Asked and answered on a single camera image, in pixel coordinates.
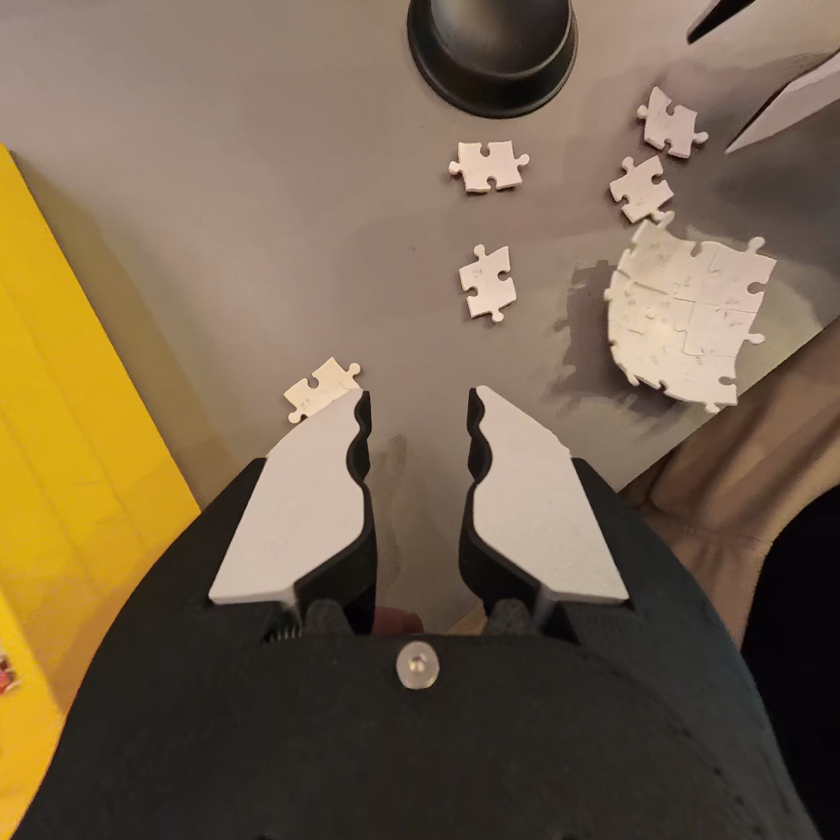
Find person's black jacket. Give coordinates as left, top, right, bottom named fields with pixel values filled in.
left=740, top=484, right=840, bottom=840

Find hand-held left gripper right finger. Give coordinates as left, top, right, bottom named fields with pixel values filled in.
left=458, top=385, right=631, bottom=632

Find white puzzle piece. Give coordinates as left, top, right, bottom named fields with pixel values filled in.
left=283, top=357, right=362, bottom=425
left=449, top=139, right=531, bottom=196
left=636, top=86, right=710, bottom=159
left=458, top=244, right=517, bottom=324
left=608, top=155, right=676, bottom=224

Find black round puzzle ball stand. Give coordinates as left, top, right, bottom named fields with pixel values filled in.
left=406, top=0, right=580, bottom=121

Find yellow plastic bin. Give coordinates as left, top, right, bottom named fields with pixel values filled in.
left=0, top=141, right=202, bottom=840

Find partly built white puzzle ball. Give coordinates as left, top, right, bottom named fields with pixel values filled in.
left=606, top=210, right=778, bottom=414

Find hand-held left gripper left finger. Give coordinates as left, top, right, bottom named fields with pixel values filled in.
left=209, top=387, right=379, bottom=626

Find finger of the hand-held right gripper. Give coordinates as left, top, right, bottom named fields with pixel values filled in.
left=724, top=51, right=840, bottom=155
left=686, top=0, right=748, bottom=45

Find person's beige pants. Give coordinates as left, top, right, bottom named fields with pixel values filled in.
left=622, top=341, right=840, bottom=657

